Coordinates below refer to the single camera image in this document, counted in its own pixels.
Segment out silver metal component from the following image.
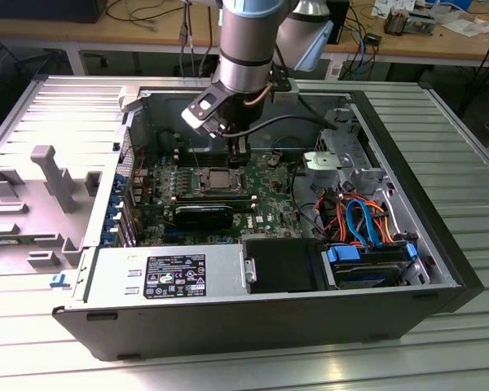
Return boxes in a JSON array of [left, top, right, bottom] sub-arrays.
[[407, 11, 437, 34]]

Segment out black graphics card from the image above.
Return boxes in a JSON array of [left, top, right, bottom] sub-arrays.
[[173, 202, 234, 231]]

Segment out grey power supply unit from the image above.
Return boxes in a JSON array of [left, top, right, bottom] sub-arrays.
[[73, 244, 248, 305]]

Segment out silver metal bracket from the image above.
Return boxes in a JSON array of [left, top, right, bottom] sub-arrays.
[[301, 150, 346, 192]]

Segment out blue data wire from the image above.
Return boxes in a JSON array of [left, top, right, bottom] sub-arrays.
[[345, 196, 388, 249]]

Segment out wooden desk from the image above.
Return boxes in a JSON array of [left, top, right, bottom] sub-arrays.
[[0, 0, 489, 78]]

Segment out white paper sheets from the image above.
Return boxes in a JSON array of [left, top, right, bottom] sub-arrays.
[[440, 10, 489, 38]]

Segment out metal locking lever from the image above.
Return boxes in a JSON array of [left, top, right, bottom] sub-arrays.
[[187, 139, 202, 171]]

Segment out green motherboard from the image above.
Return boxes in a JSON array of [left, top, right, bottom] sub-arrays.
[[132, 148, 311, 248]]

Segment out hard disk in blue carrier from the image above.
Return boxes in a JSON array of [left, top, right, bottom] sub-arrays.
[[320, 242, 419, 291]]

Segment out black computer case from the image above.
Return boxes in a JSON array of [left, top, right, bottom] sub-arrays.
[[0, 0, 107, 24]]

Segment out black open PC case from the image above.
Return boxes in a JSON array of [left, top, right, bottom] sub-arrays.
[[51, 83, 485, 362]]

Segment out brown metal heatsink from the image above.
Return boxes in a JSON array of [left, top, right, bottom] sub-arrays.
[[382, 10, 411, 37]]

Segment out CPU socket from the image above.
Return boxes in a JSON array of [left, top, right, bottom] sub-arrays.
[[193, 165, 246, 193]]

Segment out metal socket cover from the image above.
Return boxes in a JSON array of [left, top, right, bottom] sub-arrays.
[[195, 166, 245, 192]]

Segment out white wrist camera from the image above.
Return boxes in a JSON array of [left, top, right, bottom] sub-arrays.
[[181, 81, 229, 138]]

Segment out silver drive cage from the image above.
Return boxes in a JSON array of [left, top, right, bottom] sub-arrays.
[[315, 106, 388, 196]]

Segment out tall black box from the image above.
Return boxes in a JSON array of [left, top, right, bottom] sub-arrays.
[[328, 0, 351, 46]]

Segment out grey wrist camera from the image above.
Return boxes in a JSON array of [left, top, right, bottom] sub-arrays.
[[268, 67, 301, 103]]

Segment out black RAM slot bank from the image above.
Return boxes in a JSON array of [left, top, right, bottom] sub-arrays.
[[173, 194, 258, 209], [174, 146, 252, 167]]

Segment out black camera cable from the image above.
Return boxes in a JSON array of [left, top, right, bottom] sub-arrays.
[[218, 113, 337, 138]]

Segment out black round cable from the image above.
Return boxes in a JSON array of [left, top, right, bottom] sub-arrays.
[[291, 160, 325, 239]]

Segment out orange wire bundle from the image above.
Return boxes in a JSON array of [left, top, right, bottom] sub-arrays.
[[334, 195, 396, 245]]

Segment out silver CPU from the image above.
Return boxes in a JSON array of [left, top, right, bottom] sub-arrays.
[[206, 169, 234, 189]]

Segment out grey parts rack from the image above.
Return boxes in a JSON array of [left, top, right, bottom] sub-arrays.
[[0, 144, 105, 278]]

